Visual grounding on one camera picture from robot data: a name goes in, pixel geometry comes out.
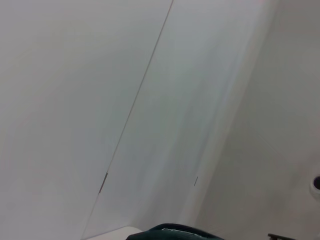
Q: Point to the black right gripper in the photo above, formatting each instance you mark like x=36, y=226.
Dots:
x=280, y=237

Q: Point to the dark teal fabric bag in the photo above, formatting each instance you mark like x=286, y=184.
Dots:
x=170, y=233

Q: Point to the round recessed ceiling fixture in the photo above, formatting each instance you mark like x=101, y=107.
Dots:
x=317, y=183

